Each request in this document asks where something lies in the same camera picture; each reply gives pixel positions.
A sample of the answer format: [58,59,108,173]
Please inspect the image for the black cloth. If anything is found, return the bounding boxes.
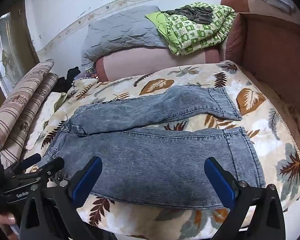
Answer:
[54,66,81,93]

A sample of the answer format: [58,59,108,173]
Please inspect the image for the person's left hand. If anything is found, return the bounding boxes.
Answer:
[0,213,17,240]

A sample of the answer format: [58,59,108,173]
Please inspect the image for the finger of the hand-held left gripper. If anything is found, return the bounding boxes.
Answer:
[5,153,42,175]
[31,157,65,181]

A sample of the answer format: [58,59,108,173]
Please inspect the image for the pink and brown sofa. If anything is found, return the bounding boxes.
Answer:
[94,0,300,160]

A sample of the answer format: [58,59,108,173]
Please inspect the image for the striped rolled cushion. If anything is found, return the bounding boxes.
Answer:
[0,73,59,168]
[0,59,55,133]

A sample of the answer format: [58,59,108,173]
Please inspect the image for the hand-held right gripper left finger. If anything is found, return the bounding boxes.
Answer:
[19,156,103,240]

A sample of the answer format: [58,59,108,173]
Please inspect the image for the green patterned blanket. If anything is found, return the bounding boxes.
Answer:
[145,2,237,56]

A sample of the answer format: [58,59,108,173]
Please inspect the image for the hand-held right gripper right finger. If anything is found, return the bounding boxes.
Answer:
[204,157,287,240]

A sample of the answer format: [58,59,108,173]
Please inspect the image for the blue denim pants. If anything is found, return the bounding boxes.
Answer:
[41,85,267,210]

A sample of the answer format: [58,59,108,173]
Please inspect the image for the dark grey cloth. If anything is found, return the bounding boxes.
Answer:
[166,5,214,26]

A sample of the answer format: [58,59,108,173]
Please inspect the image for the glass door panel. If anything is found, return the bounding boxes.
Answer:
[0,12,20,98]

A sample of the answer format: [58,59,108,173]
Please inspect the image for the grey quilted blanket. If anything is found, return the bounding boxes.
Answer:
[81,5,169,68]

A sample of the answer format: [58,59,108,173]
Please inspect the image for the leaf printed blanket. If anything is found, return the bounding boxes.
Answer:
[22,60,300,240]

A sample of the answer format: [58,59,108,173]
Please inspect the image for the purple patterned cloth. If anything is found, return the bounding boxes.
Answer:
[84,66,98,78]

